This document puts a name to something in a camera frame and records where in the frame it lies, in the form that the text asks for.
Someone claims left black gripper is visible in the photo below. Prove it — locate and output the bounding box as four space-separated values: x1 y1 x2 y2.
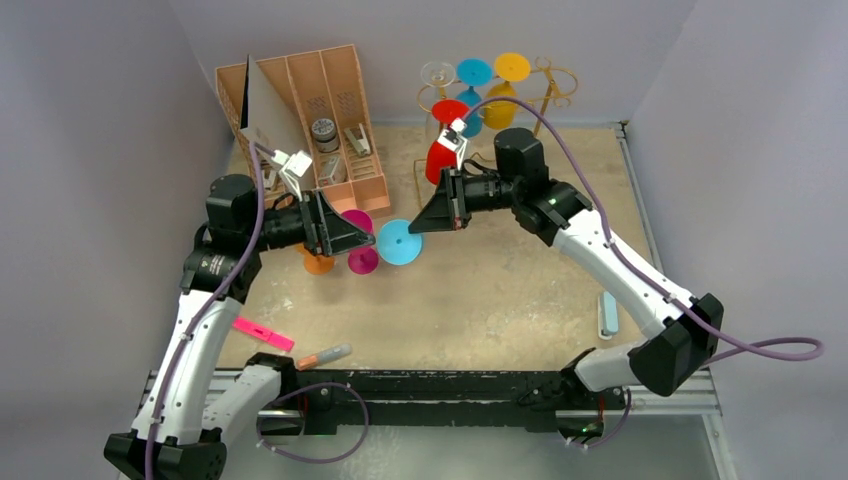
244 188 373 256

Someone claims magenta wine glass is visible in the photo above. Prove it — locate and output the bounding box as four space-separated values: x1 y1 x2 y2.
340 209 381 276

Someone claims orange wine glass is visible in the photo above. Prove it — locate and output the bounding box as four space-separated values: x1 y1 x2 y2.
295 244 335 275

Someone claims blue wine glass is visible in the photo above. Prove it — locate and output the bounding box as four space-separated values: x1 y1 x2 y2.
455 58 494 139
376 219 423 266

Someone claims red wine glass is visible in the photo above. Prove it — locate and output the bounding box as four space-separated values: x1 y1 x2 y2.
425 99 470 185

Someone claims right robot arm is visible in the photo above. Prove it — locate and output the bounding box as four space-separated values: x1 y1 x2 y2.
409 128 724 407

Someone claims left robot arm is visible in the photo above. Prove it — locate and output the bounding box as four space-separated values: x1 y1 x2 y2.
104 174 375 479

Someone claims clear wine glass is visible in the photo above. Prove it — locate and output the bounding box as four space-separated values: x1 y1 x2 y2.
417 61 456 140

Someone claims yellow wine glass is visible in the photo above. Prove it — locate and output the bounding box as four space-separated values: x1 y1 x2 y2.
481 52 532 130

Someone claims gold wine glass rack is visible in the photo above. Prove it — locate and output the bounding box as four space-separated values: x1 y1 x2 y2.
412 57 579 207

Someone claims white box in organizer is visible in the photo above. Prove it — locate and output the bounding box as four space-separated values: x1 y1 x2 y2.
317 153 347 187

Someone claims stapler in organizer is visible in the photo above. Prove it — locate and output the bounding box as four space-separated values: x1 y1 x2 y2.
344 123 372 157

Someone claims small round tin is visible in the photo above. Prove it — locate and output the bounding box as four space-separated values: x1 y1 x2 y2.
310 117 339 153

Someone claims grey orange marker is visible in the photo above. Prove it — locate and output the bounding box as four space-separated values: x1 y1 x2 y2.
295 343 352 371

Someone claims pink highlighter marker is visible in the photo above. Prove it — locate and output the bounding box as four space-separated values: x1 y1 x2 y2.
232 317 295 352

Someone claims peach file organizer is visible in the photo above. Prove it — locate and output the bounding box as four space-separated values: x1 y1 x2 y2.
215 45 392 218

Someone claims light blue eraser bar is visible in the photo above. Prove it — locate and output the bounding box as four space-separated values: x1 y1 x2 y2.
598 291 620 340

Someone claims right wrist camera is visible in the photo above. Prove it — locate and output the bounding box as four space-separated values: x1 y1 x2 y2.
438 117 468 170

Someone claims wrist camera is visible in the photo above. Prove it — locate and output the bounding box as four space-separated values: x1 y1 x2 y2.
270 150 315 200
438 117 468 170

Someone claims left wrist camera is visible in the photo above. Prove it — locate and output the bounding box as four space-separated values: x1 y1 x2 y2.
270 150 315 200

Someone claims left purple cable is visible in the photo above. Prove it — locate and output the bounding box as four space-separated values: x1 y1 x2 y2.
143 142 280 480

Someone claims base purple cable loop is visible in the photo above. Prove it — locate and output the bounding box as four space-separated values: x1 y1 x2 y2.
255 382 371 466

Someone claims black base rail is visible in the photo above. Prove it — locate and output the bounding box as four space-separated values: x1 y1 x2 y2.
263 369 626 437

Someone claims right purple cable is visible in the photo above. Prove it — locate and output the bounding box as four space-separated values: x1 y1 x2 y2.
462 96 825 364

